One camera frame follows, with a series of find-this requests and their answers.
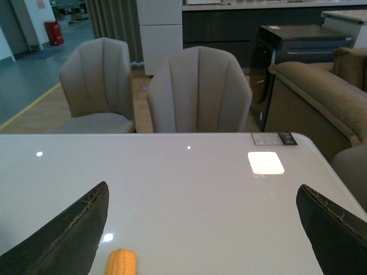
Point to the label sticker on table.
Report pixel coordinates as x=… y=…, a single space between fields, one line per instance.
x=273 y=138

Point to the dark kitchen counter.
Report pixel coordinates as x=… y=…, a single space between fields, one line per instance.
x=232 y=25

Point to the yellow corn cob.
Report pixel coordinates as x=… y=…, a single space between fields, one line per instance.
x=121 y=262

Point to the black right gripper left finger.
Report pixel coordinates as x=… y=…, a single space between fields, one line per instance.
x=65 y=245

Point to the grey chair right edge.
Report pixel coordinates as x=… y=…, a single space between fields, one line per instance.
x=350 y=166

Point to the beige chair centre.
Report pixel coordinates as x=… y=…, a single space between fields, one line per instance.
x=199 y=89

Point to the beige chair left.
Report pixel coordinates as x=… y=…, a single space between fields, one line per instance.
x=97 y=83

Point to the beige chair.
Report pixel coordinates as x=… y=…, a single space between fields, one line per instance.
x=199 y=89
x=97 y=83

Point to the brown sofa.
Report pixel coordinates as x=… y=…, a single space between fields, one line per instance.
x=324 y=101

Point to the black washing machine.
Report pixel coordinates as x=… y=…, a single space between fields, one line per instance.
x=279 y=43

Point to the red fire box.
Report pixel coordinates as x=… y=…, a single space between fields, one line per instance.
x=54 y=33

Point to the grey curtain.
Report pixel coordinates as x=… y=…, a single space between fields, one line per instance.
x=117 y=19

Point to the white counter island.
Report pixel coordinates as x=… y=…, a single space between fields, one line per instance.
x=348 y=22

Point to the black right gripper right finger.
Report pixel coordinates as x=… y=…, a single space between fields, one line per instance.
x=337 y=237

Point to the white refrigerator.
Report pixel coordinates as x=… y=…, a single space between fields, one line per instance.
x=160 y=24

